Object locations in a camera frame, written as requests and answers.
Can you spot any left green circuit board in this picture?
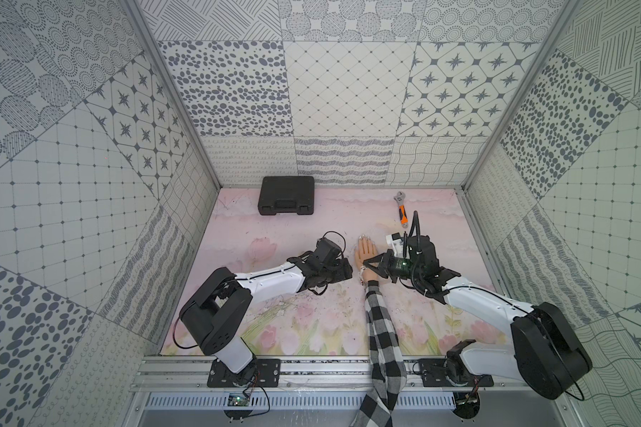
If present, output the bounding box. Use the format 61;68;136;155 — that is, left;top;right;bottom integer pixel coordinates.
224;393;253;421

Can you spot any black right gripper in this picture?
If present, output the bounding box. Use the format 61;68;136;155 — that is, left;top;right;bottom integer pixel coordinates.
362;249;422;284

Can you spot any black white checkered sleeve forearm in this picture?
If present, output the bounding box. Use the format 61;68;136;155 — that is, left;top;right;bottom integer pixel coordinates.
351;280;407;426

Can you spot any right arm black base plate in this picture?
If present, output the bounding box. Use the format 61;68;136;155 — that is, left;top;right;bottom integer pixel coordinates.
414;358;494;387

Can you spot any black plastic tool case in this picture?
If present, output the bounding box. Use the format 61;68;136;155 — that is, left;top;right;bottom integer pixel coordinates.
257;175;315;216

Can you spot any right round circuit board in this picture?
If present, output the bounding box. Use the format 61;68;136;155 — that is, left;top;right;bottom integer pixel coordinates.
452;392;480;420

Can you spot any mannequin hand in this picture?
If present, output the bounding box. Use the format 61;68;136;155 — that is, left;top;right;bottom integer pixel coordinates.
354;236;379;269

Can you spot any orange handled adjustable wrench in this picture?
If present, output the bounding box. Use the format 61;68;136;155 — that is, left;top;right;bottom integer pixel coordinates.
394;191;409;229

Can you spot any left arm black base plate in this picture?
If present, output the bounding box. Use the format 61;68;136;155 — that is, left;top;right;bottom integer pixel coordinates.
208;358;281;388

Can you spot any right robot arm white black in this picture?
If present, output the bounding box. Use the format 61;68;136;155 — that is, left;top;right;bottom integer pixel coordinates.
355;236;593;400

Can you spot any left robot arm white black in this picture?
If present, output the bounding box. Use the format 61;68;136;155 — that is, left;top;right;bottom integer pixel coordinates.
178;237;353;382

